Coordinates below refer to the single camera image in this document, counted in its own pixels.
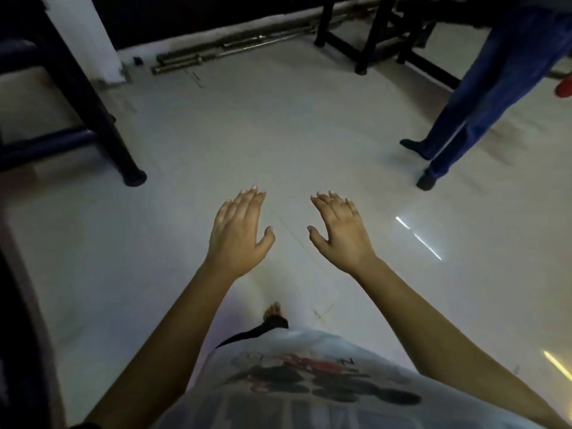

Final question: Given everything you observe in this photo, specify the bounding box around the person's bare foot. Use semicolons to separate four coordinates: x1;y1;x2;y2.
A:
263;302;287;323

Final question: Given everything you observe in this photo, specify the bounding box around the person's right hand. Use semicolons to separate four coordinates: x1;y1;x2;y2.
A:
307;190;380;276

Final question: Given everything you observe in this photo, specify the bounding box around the person's right forearm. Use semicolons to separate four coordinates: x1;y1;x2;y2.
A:
355;257;572;429

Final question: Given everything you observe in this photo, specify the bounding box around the black metal bench frame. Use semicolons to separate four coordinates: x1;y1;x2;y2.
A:
314;0;399;76
395;0;463;91

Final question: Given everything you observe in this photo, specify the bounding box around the person's black trouser leg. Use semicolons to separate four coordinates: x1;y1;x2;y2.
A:
215;317;290;350

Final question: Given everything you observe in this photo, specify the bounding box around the person's left forearm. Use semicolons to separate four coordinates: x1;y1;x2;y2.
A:
83;259;244;429

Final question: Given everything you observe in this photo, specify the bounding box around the black metal table frame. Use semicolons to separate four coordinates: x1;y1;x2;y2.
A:
0;0;148;188

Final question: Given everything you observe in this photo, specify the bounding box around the white printed t-shirt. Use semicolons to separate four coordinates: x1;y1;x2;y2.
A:
152;327;537;429

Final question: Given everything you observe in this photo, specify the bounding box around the steel bar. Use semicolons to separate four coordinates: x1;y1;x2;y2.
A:
156;4;376;66
151;55;206;76

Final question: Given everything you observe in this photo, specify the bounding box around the person's left hand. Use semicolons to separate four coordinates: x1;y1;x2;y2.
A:
203;186;276;280

